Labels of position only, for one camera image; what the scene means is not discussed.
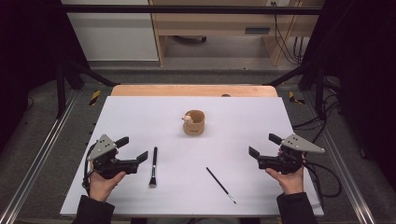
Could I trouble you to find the black horizontal frame bar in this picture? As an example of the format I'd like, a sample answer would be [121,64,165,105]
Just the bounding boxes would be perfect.
[60,4,325,16]

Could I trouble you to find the thin black floor cable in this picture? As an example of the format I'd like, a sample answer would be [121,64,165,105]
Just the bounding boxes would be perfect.
[303,119,327,160]

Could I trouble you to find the aluminium rail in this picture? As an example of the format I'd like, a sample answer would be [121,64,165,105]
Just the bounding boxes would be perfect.
[0,90,80,224]
[303,91,377,224]

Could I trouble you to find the black floor cable bundle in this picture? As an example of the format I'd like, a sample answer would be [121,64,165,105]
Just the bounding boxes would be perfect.
[291,101,341,130]

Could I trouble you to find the person's left hand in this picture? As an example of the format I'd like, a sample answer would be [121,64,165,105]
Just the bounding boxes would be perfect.
[89,170,127,203]

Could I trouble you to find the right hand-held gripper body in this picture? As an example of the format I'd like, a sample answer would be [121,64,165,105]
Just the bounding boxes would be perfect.
[257,133,326,175]

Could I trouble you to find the black hanging cable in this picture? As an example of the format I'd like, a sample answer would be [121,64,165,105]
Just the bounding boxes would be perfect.
[271,2,304,66]

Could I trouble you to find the black upright frame post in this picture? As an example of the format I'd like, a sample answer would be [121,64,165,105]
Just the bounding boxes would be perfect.
[315,64,327,119]
[55,59,67,119]

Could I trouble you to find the black looped cable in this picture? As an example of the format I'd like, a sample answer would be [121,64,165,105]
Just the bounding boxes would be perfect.
[304,161,343,199]

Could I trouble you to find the black diagonal frame strut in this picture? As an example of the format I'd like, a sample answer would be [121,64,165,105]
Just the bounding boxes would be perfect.
[264,62,316,88]
[64,59,120,88]

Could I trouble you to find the person's right hand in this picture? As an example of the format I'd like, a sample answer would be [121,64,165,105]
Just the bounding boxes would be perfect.
[264,167,305,196]

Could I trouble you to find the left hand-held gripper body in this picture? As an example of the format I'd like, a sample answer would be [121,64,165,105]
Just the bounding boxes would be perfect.
[86,133,140,180]

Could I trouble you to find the wooden desk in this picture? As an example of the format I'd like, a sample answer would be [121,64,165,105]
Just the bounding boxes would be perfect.
[148,0,325,67]

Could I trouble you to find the white table cover board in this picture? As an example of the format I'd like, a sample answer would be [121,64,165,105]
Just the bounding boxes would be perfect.
[59,95,325,217]

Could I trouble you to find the black makeup brush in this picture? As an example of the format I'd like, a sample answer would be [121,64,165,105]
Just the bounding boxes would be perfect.
[148,147,159,189]

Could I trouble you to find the black curtain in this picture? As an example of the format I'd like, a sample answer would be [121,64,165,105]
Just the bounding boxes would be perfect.
[300,0,396,185]
[0,0,92,153]

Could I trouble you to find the right hand-held gripper cable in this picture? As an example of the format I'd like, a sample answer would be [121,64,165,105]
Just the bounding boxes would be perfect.
[301,157,325,209]

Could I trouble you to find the white cabinet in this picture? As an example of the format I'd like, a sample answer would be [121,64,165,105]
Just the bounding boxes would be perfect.
[60,0,160,63]

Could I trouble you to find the yellow and black tape strip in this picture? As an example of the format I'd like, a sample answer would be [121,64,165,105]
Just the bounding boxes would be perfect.
[288,91,306,105]
[88,89,102,106]

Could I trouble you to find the thin black brush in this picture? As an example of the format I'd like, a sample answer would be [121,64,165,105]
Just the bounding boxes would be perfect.
[205,167,237,204]

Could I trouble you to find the wooden cup with animal figure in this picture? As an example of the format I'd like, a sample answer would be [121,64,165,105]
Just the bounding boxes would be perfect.
[181,109,206,136]

